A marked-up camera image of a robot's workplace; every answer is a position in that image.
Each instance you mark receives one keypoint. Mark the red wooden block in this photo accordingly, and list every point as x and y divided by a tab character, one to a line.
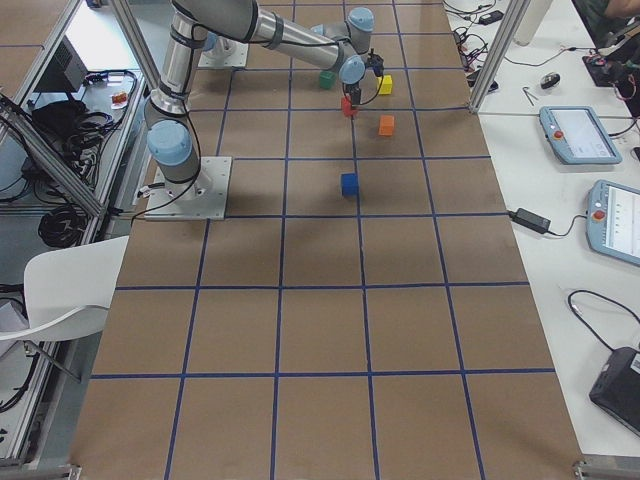
343	105

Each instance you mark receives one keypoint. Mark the orange wooden block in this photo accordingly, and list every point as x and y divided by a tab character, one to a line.
386	125

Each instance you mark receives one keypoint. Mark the yellow wooden block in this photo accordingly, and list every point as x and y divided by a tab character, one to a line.
385	85

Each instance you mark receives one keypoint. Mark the green wooden block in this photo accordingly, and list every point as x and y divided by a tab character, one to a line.
326	80

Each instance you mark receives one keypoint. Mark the blue wooden block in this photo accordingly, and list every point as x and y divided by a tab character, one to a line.
349	184

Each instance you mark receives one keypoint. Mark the black computer mouse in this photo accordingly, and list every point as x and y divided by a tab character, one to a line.
549	81

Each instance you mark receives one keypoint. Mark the black power adapter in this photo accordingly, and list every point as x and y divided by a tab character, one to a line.
530	220

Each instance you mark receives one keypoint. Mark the upper teach pendant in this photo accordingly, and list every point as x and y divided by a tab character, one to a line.
577	137

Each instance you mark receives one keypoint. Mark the teach pendant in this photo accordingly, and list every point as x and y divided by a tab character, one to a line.
577	137
612	225

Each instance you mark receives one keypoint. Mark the lower teach pendant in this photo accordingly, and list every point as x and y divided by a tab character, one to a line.
612	225

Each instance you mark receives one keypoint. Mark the white plastic chair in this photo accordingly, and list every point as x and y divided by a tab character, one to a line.
67	293

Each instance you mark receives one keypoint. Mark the black laptop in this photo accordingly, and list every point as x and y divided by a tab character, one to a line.
616	390

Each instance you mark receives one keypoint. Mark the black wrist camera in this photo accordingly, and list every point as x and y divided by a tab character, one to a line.
375	63

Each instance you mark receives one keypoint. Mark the aluminium frame post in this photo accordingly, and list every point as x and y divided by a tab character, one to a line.
505	33

